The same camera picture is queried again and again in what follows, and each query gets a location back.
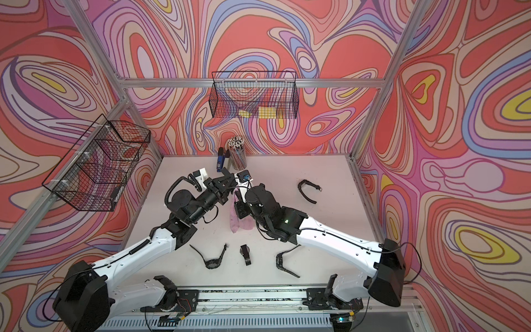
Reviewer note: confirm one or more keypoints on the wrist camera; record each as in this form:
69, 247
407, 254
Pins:
199, 178
244, 181

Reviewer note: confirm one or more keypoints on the pencil cup with pencils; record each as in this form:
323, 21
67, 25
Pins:
237, 150

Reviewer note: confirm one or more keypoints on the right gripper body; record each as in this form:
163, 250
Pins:
242, 209

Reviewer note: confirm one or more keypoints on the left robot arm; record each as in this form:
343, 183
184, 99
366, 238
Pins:
91, 294

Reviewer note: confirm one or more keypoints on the wall wire basket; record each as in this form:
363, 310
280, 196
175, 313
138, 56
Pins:
232, 91
95, 171

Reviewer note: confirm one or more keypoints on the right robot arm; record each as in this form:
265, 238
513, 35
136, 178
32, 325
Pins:
381, 265

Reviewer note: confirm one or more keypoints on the back wall wire basket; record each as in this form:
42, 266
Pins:
232, 91

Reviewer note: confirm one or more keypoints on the yellow sponge in basket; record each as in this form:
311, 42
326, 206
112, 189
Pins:
267, 112

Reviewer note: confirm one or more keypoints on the blue marker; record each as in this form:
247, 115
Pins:
220, 159

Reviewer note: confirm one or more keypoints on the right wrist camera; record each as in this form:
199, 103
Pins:
244, 181

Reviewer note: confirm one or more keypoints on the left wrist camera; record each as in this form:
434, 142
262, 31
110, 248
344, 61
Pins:
199, 178

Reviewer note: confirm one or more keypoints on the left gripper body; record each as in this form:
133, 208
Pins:
220, 198

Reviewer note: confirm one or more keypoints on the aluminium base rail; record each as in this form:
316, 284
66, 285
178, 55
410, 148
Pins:
257, 296

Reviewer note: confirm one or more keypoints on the left wall wire basket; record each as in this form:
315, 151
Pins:
95, 171

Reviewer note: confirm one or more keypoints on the small yellow block in basket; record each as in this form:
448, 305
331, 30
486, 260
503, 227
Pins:
244, 114

